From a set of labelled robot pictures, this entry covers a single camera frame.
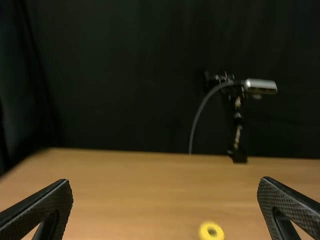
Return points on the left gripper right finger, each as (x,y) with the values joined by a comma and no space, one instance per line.
(295,210)

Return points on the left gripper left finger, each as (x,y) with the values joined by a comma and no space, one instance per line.
(37,215)

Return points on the black clamp stand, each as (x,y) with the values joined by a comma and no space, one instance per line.
(238,155)

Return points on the silver camera box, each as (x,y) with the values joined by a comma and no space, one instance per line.
(261,86)

